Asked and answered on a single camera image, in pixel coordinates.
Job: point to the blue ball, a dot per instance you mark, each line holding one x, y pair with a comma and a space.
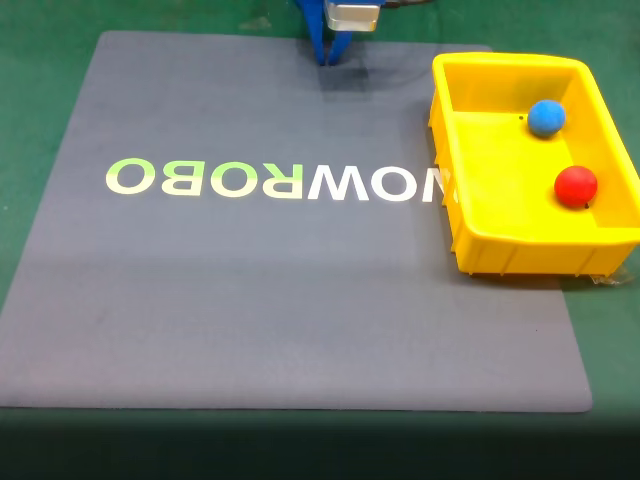
546, 118

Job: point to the yellow plastic bin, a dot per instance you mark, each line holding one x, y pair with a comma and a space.
500, 175

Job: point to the red ball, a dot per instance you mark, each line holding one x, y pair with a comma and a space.
575, 186

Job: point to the grey mat with NOWROBO print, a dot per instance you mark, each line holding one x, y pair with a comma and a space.
300, 310

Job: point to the clear plastic wrap scrap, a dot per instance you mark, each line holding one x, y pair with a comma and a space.
612, 277

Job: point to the silver camera box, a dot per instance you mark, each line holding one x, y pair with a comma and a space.
351, 18

